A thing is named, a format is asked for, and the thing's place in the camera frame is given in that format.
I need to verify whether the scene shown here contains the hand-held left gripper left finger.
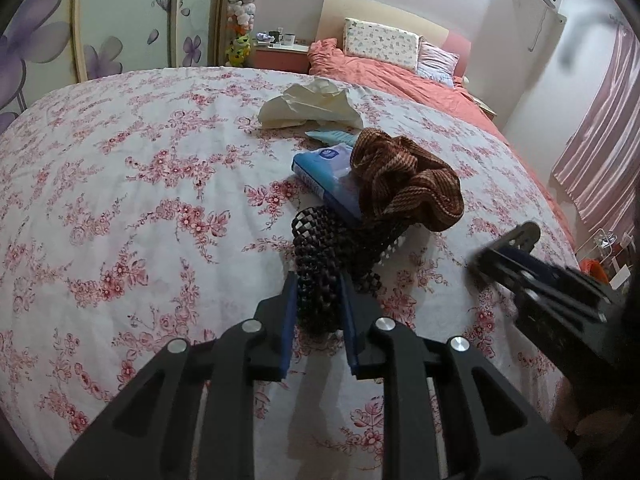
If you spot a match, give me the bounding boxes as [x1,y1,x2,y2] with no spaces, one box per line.
[52,270,301,480]

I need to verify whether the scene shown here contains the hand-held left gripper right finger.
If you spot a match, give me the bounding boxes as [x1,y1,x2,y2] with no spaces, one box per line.
[337,272,583,480]

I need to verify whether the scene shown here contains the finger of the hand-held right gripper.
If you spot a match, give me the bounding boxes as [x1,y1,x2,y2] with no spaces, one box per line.
[500,220,618,308]
[469,247,603,325]

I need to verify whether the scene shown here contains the black beaded mesh mat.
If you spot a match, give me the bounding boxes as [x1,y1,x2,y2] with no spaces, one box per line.
[291,205,408,338]

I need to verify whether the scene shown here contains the orange plastic laundry basket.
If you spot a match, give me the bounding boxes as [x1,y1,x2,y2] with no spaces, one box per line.
[579,258,610,286]

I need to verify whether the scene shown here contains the brown striped knitted cloth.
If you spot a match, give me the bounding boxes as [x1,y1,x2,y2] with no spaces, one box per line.
[349,127,466,233]

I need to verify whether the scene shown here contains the blue tissue pack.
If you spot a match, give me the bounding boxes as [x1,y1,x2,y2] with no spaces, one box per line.
[292,142,366,226]

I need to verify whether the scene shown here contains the light blue plastic wrapper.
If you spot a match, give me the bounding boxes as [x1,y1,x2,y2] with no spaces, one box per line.
[305,130,360,147]

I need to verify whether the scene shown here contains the cream cloth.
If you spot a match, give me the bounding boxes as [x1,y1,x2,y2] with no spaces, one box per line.
[257,81,364,130]

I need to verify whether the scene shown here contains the pink satin curtain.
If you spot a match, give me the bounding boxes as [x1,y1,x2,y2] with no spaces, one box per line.
[550,22,640,241]

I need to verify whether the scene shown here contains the pink striped pillow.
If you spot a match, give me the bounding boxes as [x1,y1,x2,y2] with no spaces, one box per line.
[416,40,461,86]

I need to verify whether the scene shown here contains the pink floral tablecloth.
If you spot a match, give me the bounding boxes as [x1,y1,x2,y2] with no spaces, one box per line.
[0,67,583,480]

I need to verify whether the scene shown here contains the air conditioner pipe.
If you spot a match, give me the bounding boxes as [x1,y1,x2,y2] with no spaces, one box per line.
[527,7,568,53]

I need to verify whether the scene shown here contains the bed with pink duvet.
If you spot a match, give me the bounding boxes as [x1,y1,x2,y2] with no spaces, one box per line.
[306,37,578,256]

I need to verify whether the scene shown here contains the white floral pillow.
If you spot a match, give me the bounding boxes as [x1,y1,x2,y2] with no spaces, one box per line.
[342,17,422,73]

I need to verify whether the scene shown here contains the pink nightstand with mugs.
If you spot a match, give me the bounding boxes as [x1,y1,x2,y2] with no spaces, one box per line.
[249,40,311,75]

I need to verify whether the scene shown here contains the beige and pink headboard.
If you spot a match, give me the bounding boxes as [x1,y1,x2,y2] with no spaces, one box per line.
[314,0,473,68]

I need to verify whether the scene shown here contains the hanging column of plush toys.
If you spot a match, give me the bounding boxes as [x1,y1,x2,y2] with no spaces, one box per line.
[225,0,263,68]

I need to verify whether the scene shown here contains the flower print sliding wardrobe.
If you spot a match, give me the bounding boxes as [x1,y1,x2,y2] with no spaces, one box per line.
[0,0,231,133]

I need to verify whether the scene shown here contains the white wire cart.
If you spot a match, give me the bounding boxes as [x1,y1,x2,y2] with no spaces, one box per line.
[580,227,618,266]

